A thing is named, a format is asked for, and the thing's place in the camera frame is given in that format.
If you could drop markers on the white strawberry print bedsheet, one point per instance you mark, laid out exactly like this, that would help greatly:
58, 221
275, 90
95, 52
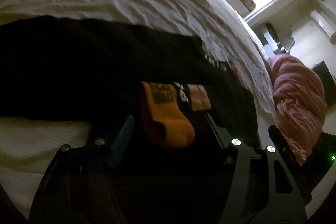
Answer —
169, 166

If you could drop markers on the pink rumpled blanket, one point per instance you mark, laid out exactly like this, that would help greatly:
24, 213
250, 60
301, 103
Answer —
299, 99

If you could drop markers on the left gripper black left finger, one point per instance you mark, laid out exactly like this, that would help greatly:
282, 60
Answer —
79, 185

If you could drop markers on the white air conditioner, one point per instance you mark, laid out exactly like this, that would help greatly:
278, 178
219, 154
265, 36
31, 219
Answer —
324, 24

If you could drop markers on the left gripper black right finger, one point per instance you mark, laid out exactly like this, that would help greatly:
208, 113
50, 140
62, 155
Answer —
260, 187

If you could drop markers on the desk by the window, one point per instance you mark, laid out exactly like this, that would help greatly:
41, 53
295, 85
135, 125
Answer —
279, 42

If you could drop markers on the black monitor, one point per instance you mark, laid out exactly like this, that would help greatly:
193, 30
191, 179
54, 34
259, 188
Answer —
328, 81

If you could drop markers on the black garment with orange print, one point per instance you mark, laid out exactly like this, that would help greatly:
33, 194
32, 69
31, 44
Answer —
92, 70

